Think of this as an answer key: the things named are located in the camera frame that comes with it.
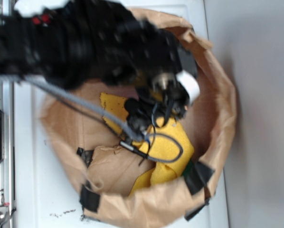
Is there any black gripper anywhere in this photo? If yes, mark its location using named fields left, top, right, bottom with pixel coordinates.
left=104, top=19, right=197, bottom=133

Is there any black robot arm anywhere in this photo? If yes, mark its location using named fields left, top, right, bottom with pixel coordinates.
left=0, top=0, right=200, bottom=133

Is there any white cylindrical cap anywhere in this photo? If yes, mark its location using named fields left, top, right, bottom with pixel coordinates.
left=176, top=70, right=200, bottom=106

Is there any yellow cloth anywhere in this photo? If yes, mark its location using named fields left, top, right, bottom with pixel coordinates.
left=99, top=92, right=195, bottom=197

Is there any brown paper bag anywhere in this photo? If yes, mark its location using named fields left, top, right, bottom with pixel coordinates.
left=39, top=7, right=237, bottom=228

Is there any dark green block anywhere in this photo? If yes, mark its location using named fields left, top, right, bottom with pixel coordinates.
left=182, top=161, right=194, bottom=177

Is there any grey braided cable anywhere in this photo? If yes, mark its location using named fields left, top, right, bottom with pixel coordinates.
left=23, top=76, right=183, bottom=163

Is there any aluminium frame rail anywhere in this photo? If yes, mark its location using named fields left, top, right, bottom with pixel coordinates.
left=0, top=0, right=16, bottom=228

